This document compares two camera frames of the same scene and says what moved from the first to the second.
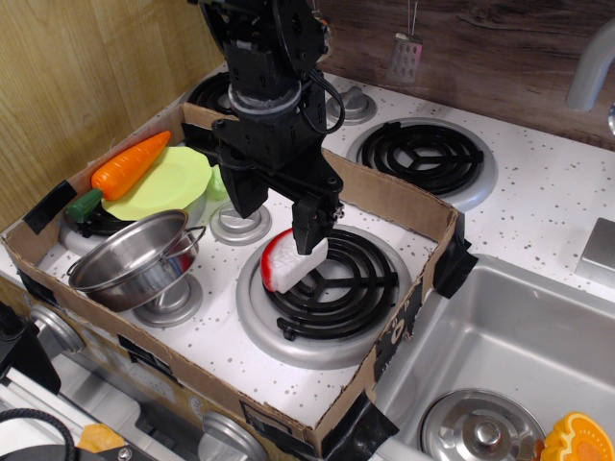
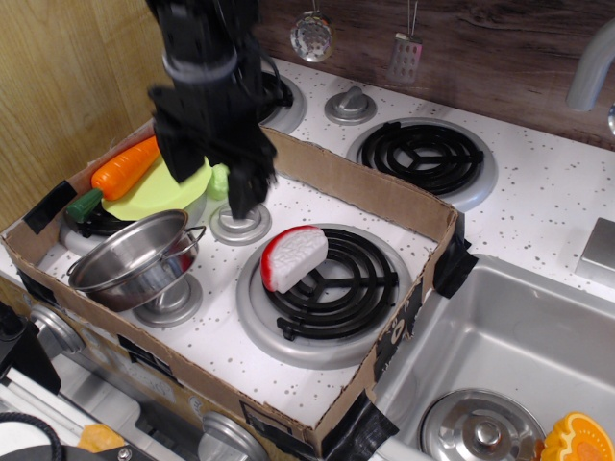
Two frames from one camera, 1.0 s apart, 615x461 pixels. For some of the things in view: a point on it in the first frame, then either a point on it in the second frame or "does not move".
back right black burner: [429, 157] does not move
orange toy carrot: [117, 168] does not move
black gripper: [288, 150] to [218, 119]
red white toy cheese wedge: [282, 262] does not move
